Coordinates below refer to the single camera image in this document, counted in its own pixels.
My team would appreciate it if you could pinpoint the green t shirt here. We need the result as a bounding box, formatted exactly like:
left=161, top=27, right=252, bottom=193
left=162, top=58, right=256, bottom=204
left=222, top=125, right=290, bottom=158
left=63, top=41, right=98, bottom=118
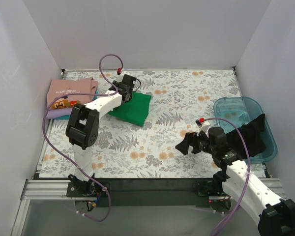
left=108, top=92, right=152, bottom=126

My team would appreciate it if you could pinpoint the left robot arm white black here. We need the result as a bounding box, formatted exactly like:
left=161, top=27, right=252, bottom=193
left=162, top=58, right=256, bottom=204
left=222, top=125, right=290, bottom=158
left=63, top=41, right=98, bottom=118
left=66, top=72, right=137, bottom=197

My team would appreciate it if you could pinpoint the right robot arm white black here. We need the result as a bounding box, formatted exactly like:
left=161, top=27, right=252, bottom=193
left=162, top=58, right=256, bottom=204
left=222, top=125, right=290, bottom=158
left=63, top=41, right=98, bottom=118
left=176, top=127, right=295, bottom=236

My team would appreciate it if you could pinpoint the teal folded t shirt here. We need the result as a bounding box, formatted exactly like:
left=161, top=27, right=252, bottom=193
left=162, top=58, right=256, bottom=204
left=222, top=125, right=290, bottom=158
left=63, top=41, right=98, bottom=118
left=93, top=90, right=98, bottom=100

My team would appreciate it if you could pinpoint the black t shirt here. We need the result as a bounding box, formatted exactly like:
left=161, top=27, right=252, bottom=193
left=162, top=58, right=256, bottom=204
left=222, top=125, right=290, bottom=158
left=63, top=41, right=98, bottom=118
left=226, top=114, right=266, bottom=159

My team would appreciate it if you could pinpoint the blue transparent plastic bin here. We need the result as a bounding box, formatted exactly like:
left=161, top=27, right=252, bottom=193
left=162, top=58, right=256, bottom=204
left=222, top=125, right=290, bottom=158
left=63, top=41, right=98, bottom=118
left=213, top=96, right=277, bottom=164

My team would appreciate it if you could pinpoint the floral patterned table mat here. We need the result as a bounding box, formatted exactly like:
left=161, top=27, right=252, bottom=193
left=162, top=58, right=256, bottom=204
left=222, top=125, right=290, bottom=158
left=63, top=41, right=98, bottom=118
left=38, top=69, right=266, bottom=179

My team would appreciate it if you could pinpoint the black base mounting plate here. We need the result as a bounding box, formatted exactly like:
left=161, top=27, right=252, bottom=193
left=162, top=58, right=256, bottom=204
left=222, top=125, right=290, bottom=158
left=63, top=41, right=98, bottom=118
left=66, top=178, right=234, bottom=212

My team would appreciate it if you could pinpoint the pink folded printed t shirt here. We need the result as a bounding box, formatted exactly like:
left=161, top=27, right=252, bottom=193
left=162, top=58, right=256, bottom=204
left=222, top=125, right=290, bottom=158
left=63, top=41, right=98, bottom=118
left=47, top=77, right=98, bottom=110

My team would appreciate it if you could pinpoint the lilac folded t shirt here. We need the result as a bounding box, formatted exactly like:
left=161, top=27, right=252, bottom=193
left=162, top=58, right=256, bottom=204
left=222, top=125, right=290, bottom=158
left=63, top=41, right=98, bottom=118
left=46, top=107, right=72, bottom=119

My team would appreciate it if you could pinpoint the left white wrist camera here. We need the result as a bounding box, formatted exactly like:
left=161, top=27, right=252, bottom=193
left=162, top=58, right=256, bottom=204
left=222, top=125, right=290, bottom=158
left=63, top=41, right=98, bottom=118
left=117, top=71, right=130, bottom=82

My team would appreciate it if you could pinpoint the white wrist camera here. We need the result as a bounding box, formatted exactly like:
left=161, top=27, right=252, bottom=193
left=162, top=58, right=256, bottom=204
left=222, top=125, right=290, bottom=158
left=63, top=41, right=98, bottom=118
left=197, top=121, right=210, bottom=136
left=117, top=71, right=130, bottom=82

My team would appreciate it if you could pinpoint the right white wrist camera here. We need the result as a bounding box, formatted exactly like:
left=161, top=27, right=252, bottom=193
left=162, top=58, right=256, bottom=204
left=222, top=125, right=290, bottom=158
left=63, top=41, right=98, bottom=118
left=197, top=121, right=210, bottom=136

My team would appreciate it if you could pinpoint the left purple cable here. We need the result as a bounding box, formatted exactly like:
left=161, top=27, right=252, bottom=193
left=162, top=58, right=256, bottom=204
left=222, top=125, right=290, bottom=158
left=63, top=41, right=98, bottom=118
left=43, top=54, right=125, bottom=223

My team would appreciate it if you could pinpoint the aluminium frame rail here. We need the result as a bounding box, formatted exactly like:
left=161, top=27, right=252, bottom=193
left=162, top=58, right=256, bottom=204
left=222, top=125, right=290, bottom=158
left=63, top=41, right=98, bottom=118
left=12, top=178, right=286, bottom=236

